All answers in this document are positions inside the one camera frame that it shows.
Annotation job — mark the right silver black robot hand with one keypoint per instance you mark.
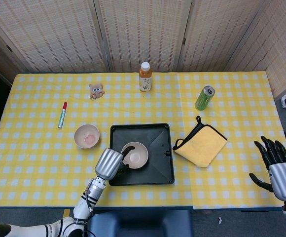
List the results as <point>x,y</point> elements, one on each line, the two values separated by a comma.
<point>283,177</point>

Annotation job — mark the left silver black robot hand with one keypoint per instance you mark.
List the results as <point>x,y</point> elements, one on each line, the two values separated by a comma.
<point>108,163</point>

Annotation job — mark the plain beige bowl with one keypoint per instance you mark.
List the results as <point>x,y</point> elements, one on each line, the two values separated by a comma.
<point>138,155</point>

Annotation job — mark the beige bowl with pink stain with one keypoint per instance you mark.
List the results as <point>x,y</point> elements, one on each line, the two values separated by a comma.
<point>86,136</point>

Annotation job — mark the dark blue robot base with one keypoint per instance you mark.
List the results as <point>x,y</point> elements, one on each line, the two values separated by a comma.
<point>140,223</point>

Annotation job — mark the black square plastic tray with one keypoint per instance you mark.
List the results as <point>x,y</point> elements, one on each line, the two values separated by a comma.
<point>157,158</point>

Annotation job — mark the yellow white checkered tablecloth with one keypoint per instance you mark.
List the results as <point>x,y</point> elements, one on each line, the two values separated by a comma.
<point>46,160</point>

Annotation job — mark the red-capped white marker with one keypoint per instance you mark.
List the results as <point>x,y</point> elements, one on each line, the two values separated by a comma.
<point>62,116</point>

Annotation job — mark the white paper scrap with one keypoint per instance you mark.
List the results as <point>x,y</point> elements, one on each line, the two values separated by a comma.
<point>220,220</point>

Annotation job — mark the yellow black-edged microfiber towel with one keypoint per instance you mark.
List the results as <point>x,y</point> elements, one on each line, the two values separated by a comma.
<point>202,145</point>

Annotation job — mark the tea bottle with white cap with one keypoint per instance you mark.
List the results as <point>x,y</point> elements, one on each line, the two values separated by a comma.
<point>145,80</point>

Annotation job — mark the green energy drink can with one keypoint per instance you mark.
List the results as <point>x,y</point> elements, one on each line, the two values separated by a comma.
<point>203,100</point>

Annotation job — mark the woven folding screen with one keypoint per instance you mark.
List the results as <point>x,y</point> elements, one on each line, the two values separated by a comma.
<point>143,32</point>

